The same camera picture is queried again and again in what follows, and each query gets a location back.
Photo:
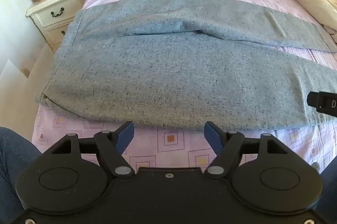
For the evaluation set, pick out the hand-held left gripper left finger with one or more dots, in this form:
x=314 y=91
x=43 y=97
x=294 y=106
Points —
x=125 y=135

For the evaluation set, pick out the grey speckled pants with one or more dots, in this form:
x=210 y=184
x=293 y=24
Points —
x=168 y=68

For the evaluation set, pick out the cream wooden nightstand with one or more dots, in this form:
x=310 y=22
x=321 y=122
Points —
x=52 y=21

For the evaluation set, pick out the person's left leg in jeans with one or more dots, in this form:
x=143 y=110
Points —
x=13 y=174

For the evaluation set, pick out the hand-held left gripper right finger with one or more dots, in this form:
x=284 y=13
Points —
x=212 y=135

